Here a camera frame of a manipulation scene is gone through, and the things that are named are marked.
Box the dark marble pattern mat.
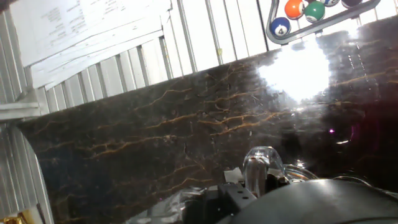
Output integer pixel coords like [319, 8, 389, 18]
[17, 14, 398, 224]

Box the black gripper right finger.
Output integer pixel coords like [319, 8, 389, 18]
[266, 168, 290, 191]

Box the large white paper sheet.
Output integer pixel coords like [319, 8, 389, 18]
[9, 0, 174, 91]

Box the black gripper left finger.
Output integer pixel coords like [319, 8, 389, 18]
[185, 167, 259, 224]

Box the clear ribbed plastic cup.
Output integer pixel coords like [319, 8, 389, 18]
[241, 145, 318, 197]

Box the billiard ball triangle toy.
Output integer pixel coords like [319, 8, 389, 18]
[266, 0, 382, 46]

